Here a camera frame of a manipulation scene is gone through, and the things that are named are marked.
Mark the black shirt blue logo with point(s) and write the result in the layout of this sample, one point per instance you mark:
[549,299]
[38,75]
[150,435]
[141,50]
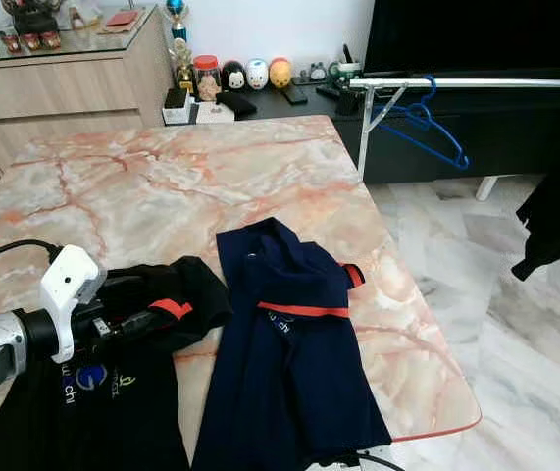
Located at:
[123,432]

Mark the blue plastic hanger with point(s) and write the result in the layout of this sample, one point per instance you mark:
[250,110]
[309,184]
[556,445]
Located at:
[417,116]

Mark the marble top folding table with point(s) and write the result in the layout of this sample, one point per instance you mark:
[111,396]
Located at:
[201,177]

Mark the navy blue shirt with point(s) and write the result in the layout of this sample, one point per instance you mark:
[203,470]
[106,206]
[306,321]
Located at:
[280,392]

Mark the small white box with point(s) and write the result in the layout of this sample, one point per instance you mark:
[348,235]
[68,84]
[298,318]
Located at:
[178,115]

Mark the light wooden cabinet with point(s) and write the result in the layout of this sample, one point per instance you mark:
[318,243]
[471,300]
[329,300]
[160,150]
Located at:
[64,93]

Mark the red lid jar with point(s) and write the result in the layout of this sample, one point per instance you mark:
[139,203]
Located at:
[207,83]

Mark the black egg doll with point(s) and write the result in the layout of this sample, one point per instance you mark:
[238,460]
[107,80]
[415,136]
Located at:
[232,78]

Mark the white egg doll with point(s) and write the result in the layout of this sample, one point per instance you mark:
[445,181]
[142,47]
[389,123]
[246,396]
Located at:
[256,76]

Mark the yellow egg doll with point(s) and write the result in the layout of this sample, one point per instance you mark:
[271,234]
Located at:
[280,74]

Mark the red booklet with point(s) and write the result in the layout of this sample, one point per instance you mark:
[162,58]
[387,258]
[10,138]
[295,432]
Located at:
[123,19]

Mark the gold trophy blue ball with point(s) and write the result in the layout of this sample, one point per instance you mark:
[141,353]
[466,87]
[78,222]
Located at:
[175,10]

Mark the black TV console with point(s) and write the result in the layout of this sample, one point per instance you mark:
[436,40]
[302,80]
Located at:
[495,137]

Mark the steel clothes rack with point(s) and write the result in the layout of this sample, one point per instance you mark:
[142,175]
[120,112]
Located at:
[476,83]

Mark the black shirt yellow logo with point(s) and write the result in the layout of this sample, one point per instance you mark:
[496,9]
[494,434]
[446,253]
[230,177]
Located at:
[559,216]

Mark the black television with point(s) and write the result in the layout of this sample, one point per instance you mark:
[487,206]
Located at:
[476,34]

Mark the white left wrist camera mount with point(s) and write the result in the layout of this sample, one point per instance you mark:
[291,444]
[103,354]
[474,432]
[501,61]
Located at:
[69,285]

